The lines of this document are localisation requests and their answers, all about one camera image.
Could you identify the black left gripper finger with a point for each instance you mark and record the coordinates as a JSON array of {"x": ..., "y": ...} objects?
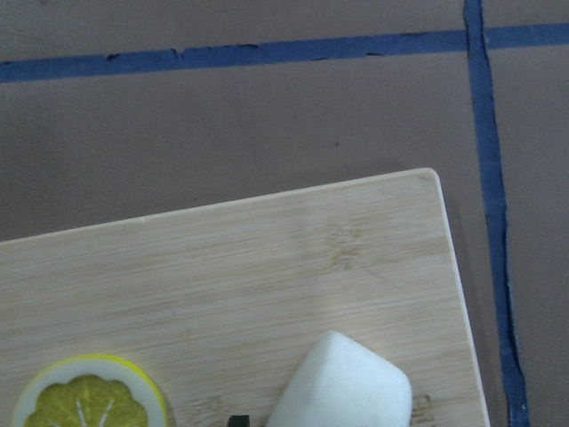
[{"x": 239, "y": 421}]

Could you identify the lemon slice top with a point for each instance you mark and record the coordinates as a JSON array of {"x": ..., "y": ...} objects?
[{"x": 91, "y": 390}]

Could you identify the white steamed bun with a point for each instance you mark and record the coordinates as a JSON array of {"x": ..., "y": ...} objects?
[{"x": 342, "y": 383}]

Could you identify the bamboo cutting board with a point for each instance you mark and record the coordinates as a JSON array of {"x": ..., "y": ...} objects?
[{"x": 219, "y": 304}]

